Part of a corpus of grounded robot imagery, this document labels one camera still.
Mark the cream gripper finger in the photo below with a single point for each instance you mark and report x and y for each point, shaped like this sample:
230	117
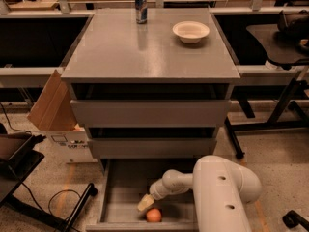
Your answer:
145	202

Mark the orange fruit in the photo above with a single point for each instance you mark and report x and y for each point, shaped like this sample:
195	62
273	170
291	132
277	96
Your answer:
154	215

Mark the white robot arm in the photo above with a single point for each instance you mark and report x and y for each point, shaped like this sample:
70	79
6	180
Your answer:
220	188

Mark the grey bottom drawer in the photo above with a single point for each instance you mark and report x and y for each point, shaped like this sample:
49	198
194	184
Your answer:
125	181

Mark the grey drawer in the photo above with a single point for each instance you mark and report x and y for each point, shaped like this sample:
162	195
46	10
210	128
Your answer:
119	105
125	181
151	143

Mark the grey middle drawer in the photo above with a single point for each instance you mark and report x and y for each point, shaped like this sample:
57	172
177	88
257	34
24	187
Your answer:
151	143

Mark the grey top drawer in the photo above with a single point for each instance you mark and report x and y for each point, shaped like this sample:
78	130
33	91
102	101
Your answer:
119	105

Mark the grey drawer cabinet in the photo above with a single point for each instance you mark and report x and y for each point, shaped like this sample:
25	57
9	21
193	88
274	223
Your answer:
116	49

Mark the white printed cardboard box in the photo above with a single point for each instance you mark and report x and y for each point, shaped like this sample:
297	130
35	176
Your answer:
72	145

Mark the brown cardboard flap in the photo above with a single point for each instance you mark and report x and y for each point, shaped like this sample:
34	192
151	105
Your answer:
52	111

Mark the black monitor stand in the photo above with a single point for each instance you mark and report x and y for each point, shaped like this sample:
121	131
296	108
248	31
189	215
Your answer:
18	159

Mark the white paper bowl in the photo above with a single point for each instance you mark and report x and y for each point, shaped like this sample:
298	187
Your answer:
191	32

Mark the blue silver drink can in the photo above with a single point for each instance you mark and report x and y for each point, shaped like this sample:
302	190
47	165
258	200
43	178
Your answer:
141	11

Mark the black office chair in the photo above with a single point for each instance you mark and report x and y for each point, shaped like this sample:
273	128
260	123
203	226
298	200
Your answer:
268	126

